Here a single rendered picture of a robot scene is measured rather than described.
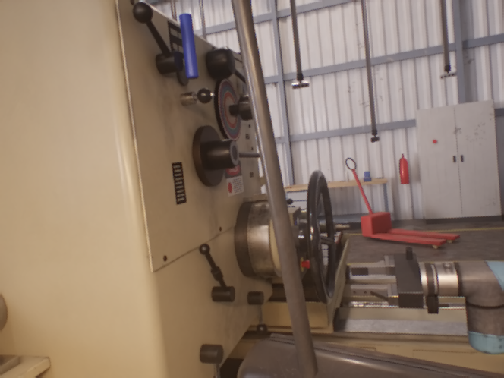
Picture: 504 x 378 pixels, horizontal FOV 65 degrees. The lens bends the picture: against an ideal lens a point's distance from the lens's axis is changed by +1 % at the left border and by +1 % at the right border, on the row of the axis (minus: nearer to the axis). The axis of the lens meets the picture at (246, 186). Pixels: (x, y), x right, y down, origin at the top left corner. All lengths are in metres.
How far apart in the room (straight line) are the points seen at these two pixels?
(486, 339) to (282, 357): 0.61
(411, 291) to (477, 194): 7.20
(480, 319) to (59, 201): 0.88
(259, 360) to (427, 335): 1.44
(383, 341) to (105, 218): 1.42
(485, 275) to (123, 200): 0.75
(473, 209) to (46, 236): 7.70
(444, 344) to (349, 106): 7.00
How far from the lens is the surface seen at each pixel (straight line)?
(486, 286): 0.99
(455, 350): 1.89
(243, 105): 1.08
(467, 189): 8.08
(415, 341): 1.91
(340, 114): 8.57
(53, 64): 0.81
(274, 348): 0.53
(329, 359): 0.50
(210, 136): 0.95
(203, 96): 0.85
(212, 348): 0.91
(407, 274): 0.99
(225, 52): 1.04
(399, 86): 8.56
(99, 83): 0.75
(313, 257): 0.98
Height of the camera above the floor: 1.53
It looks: 4 degrees down
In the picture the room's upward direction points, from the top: 6 degrees counter-clockwise
